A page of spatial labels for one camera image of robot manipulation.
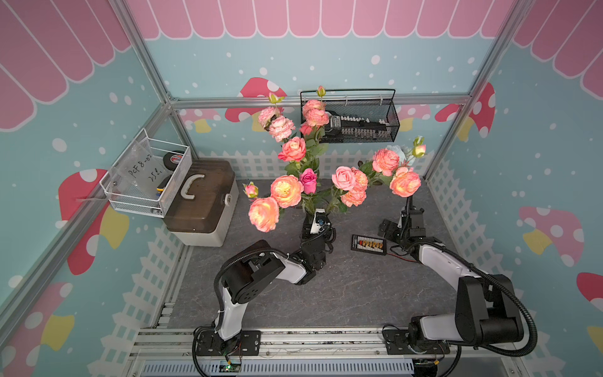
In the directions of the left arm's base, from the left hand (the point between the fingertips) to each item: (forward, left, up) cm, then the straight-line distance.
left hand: (318, 215), depth 88 cm
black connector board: (-5, -21, -13) cm, 25 cm away
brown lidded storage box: (-2, +41, +5) cm, 42 cm away
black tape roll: (+9, +51, +18) cm, 55 cm away
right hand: (-1, -28, -7) cm, 29 cm away
